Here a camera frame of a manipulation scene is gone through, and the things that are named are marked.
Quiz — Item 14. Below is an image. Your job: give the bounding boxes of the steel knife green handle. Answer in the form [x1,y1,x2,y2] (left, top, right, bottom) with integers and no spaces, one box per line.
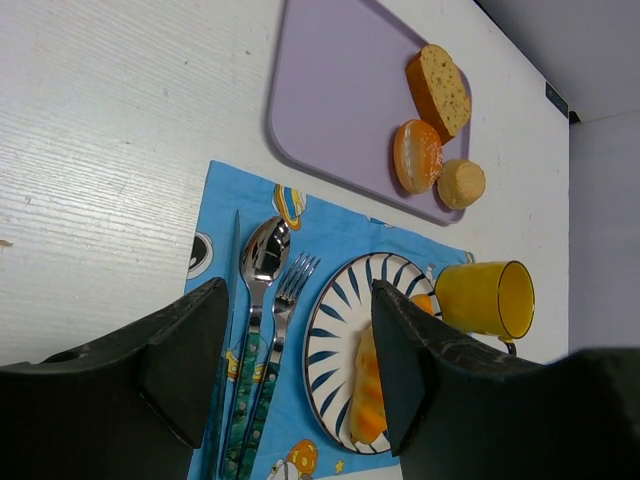
[200,210,240,479]

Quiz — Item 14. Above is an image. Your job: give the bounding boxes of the orange croissant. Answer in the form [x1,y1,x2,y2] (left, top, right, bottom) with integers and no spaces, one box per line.
[348,293,435,446]

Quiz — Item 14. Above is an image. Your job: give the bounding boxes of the toast bread slice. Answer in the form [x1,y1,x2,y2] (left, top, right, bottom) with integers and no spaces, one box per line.
[405,44,472,144]

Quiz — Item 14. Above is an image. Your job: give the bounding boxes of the glazed round bun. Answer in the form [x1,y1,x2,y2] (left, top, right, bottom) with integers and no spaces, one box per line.
[392,119,443,195]

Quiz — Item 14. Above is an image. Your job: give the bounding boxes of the right blue corner label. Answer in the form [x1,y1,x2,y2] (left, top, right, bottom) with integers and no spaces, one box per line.
[545,82,570,118]

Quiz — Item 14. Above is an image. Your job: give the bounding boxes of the yellow mug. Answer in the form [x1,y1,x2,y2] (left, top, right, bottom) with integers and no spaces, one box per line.
[435,260,535,356]

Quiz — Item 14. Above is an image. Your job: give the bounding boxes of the blue printed placemat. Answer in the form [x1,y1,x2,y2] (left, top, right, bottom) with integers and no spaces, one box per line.
[186,162,474,479]

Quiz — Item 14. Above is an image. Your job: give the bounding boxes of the steel fork green handle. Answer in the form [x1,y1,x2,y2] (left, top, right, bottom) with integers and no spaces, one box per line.
[236,253,321,479]

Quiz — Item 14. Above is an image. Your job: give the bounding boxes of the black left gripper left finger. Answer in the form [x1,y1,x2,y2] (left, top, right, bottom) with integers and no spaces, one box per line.
[1,278,229,479]

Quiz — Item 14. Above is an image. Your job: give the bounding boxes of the steel spoon green handle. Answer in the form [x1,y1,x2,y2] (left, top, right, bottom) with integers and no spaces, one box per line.
[220,216,290,479]

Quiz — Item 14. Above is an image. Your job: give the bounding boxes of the small pale muffin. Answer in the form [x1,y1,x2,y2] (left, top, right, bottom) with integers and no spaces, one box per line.
[436,159,486,210]

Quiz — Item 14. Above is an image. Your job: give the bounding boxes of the blue striped white plate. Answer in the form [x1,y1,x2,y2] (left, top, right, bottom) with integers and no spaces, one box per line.
[303,252,442,455]

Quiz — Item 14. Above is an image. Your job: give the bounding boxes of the lilac plastic tray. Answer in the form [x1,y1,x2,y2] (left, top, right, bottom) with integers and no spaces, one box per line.
[266,0,464,225]

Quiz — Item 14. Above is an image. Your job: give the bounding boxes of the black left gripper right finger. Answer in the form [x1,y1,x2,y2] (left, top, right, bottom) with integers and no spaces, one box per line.
[371,280,639,479]

